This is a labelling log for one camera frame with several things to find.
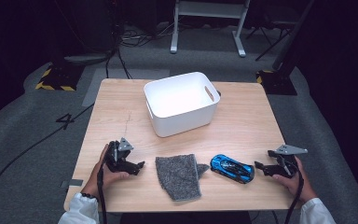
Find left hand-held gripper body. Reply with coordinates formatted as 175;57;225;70
103;137;135;173

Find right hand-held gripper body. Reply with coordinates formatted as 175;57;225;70
268;144;309;179

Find blue toy car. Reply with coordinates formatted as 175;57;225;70
210;154;255;185

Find grey fluffy cloth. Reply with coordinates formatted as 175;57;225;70
155;153;211;202

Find white plastic storage bin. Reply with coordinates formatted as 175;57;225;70
143;71;222;138

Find person's right hand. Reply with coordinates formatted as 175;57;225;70
272;156;318;203

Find person's left hand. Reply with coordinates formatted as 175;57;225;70
81;144;130;199

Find grey tape piece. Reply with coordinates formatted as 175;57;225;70
60;178;84;189

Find person's dark pants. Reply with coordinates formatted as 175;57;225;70
119;211;253;224

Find black base with yellow corner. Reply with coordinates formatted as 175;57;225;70
255;69;298;96

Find black base with yellow stripes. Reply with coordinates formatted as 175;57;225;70
34;63;85;92

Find black tripod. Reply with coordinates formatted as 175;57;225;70
245;18;296;62

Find dark slanted pole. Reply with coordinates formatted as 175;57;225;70
271;0;315;72

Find right hand-held gripper black cable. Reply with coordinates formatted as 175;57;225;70
283;167;306;224

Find hand-held gripper black cable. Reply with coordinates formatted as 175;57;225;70
96;164;108;224
283;167;306;224

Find left hand-held gripper black cable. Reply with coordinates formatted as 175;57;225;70
96;164;108;224

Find black bead bracelet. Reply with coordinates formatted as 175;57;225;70
80;191;99;202

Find bundle of floor cables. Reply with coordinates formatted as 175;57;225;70
117;24;175;48

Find white metal stand frame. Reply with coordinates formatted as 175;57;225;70
170;0;252;58

